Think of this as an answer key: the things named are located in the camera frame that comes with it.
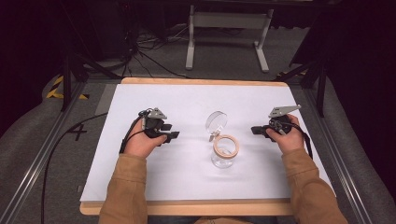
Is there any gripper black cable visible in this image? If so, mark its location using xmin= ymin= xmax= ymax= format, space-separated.
xmin=119 ymin=109 xmax=154 ymax=154
xmin=274 ymin=119 xmax=314 ymax=161

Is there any white metal table frame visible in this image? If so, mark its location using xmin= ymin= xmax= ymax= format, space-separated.
xmin=185 ymin=4 xmax=276 ymax=74

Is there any bundle of floor cables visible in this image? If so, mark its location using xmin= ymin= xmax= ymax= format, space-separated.
xmin=122 ymin=22 xmax=192 ymax=79

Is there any glass jar with hinged lid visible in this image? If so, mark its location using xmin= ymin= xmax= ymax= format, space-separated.
xmin=205 ymin=110 xmax=241 ymax=170

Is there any person's right hand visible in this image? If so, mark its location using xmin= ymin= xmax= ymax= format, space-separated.
xmin=265 ymin=114 xmax=305 ymax=154

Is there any yellow black floor tape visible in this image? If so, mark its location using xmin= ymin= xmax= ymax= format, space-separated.
xmin=45 ymin=76 xmax=91 ymax=101

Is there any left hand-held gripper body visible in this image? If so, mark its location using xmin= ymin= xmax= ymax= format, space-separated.
xmin=141 ymin=106 xmax=168 ymax=139

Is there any black metal stand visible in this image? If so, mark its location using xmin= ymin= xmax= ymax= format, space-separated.
xmin=60 ymin=50 xmax=123 ymax=113
xmin=273 ymin=57 xmax=329 ymax=119

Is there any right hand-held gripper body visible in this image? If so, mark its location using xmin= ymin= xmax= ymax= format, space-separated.
xmin=267 ymin=104 xmax=303 ymax=136

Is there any white table cover sheet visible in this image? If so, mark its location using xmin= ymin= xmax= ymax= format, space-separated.
xmin=79 ymin=83 xmax=332 ymax=203

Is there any person's left hand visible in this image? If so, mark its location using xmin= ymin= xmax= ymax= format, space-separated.
xmin=123 ymin=119 xmax=168 ymax=160

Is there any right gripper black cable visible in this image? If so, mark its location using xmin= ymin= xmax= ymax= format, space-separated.
xmin=274 ymin=119 xmax=314 ymax=161

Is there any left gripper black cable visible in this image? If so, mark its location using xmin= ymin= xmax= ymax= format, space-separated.
xmin=119 ymin=109 xmax=154 ymax=154

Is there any black floor cable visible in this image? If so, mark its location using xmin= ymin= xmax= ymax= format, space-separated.
xmin=40 ymin=112 xmax=108 ymax=224

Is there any metal floor rail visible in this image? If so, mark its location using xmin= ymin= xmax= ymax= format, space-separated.
xmin=302 ymin=88 xmax=375 ymax=224
xmin=0 ymin=81 xmax=89 ymax=224

